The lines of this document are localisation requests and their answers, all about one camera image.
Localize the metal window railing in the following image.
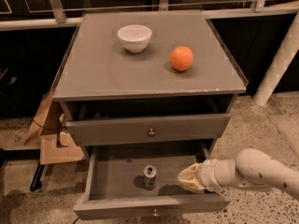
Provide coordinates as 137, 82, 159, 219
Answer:
0, 0, 299, 31

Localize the grey open middle drawer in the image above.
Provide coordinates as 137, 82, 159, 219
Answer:
74, 141, 230, 220

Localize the redbull can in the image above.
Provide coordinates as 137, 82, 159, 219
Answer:
143, 165, 157, 190

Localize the white ceramic bowl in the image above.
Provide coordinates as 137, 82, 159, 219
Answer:
118, 24, 152, 53

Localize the round drawer knob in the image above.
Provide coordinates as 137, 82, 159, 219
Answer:
148, 128, 156, 137
152, 209, 159, 217

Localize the grey top drawer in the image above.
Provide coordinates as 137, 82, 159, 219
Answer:
66, 114, 231, 147

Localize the orange fruit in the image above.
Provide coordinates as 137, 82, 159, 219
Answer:
170, 46, 193, 72

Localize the round middle drawer knob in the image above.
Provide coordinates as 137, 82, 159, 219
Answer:
152, 209, 159, 217

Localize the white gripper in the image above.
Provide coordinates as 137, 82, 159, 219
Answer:
178, 159, 237, 191

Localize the black cable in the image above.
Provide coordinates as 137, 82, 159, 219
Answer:
30, 116, 68, 132

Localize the grey drawer cabinet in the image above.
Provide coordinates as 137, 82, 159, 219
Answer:
50, 10, 249, 161

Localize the round top drawer knob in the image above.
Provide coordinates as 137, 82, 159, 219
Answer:
148, 128, 156, 137

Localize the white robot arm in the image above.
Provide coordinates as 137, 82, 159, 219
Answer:
178, 13, 299, 200

